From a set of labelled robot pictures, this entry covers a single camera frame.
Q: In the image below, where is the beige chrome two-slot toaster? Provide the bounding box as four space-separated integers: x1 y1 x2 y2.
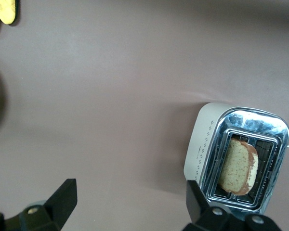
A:
184 103 289 217

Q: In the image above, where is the brown-crusted bread slice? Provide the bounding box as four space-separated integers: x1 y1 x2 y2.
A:
217 137 259 195

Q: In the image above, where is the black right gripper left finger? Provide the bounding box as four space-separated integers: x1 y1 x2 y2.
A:
0 178 78 231

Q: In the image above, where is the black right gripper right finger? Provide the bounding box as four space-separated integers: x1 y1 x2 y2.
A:
184 180 282 231

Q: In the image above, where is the yellow quilted oven mitt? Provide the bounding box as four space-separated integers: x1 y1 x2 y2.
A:
0 0 16 37

